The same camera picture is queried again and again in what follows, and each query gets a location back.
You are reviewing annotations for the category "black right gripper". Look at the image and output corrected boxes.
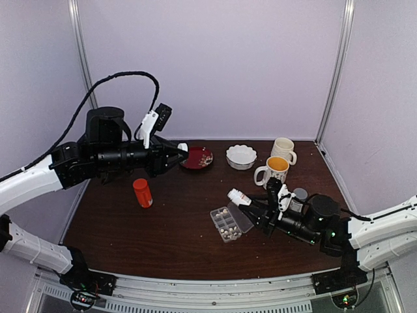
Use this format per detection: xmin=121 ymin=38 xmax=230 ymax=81
xmin=240 ymin=196 xmax=321 ymax=246

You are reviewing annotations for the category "small white pill bottle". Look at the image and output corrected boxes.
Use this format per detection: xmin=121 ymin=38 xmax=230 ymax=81
xmin=227 ymin=188 xmax=252 ymax=206

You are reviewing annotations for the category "clear plastic pill organizer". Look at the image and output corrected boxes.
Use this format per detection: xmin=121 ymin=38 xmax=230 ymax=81
xmin=210 ymin=202 xmax=254 ymax=243

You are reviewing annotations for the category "grey lid supplement bottle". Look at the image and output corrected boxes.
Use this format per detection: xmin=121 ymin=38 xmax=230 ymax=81
xmin=291 ymin=188 xmax=308 ymax=213

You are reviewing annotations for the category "orange pill bottle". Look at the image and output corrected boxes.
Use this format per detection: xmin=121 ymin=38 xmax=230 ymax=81
xmin=133 ymin=179 xmax=153 ymax=208

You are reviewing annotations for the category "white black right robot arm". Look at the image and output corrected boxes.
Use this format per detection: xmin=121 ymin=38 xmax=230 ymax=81
xmin=229 ymin=192 xmax=416 ymax=288

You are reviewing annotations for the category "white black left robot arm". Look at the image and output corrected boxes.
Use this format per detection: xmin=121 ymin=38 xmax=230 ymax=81
xmin=1 ymin=104 xmax=189 ymax=290

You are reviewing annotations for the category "red floral plate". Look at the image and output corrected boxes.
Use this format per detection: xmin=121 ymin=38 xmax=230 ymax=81
xmin=180 ymin=147 xmax=214 ymax=170

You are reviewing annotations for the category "floral mug yellow inside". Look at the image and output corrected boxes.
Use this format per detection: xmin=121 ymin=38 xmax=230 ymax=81
xmin=253 ymin=156 xmax=290 ymax=189

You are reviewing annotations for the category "white scalloped bowl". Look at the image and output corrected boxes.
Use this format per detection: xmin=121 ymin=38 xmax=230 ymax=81
xmin=226 ymin=145 xmax=257 ymax=170

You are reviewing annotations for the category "cream ribbed ceramic mug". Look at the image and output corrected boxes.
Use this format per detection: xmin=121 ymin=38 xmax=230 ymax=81
xmin=270 ymin=138 xmax=297 ymax=166

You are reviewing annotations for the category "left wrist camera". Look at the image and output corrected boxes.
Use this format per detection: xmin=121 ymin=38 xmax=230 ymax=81
xmin=134 ymin=103 xmax=172 ymax=149

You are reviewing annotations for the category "front aluminium rail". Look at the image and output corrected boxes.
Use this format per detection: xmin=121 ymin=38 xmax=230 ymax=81
xmin=32 ymin=263 xmax=395 ymax=313

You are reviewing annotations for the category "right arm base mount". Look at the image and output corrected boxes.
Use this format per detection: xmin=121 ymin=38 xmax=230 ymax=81
xmin=311 ymin=268 xmax=367 ymax=311

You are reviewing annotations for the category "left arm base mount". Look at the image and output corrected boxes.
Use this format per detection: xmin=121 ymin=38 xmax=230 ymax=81
xmin=57 ymin=270 xmax=117 ymax=312

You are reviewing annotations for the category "left aluminium frame post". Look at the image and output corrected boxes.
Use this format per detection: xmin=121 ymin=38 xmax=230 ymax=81
xmin=67 ymin=0 xmax=109 ymax=144

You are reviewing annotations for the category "aluminium frame post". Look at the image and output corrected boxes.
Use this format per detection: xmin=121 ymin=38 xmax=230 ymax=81
xmin=67 ymin=0 xmax=109 ymax=144
xmin=315 ymin=0 xmax=356 ymax=146

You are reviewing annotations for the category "right aluminium frame post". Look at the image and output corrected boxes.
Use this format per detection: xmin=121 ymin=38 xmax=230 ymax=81
xmin=315 ymin=0 xmax=356 ymax=146

